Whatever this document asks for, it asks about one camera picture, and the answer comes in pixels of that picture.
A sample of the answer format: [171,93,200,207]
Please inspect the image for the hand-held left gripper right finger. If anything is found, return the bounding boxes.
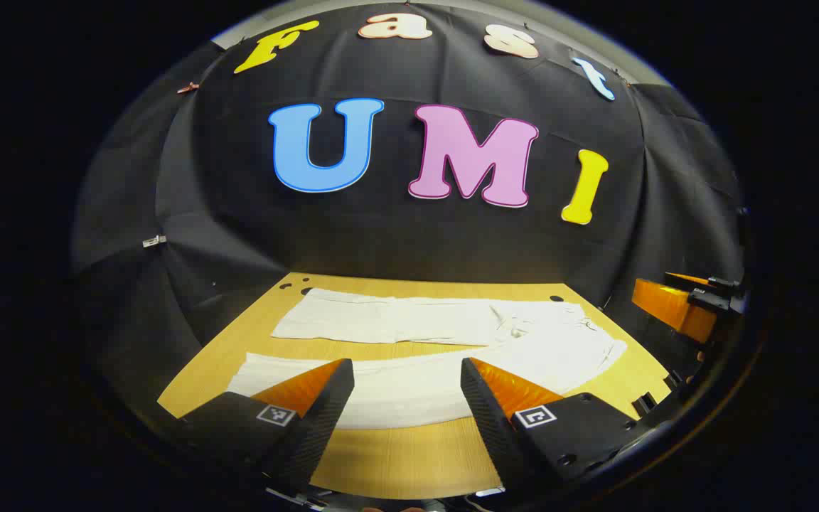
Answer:
[460,357,641,498]

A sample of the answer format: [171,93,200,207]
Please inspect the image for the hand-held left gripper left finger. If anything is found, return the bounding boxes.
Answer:
[168,358,355,495]

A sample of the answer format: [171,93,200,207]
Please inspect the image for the white jeans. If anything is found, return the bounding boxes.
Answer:
[227,287,628,430]

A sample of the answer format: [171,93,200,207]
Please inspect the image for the black backdrop cloth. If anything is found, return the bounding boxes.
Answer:
[72,4,748,420]

